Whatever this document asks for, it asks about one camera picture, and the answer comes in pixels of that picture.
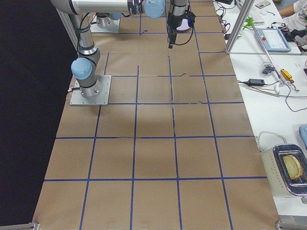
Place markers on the yellow tool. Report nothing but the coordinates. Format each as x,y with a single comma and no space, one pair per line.
287,75

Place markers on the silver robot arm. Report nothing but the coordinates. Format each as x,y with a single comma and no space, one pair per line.
107,20
83,68

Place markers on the aluminium frame post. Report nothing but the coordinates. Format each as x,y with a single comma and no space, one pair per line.
238,25

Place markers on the blue teach pendant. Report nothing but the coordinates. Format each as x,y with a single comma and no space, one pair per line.
273,40

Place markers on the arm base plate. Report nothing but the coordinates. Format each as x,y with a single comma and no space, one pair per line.
96,30
93,96

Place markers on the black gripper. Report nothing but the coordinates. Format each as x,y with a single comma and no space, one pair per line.
173,22

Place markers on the black power adapter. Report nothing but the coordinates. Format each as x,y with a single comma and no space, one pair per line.
256,82

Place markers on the toast slice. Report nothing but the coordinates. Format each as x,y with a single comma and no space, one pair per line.
293,166

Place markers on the person in white shirt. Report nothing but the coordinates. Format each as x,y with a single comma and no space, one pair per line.
295,18

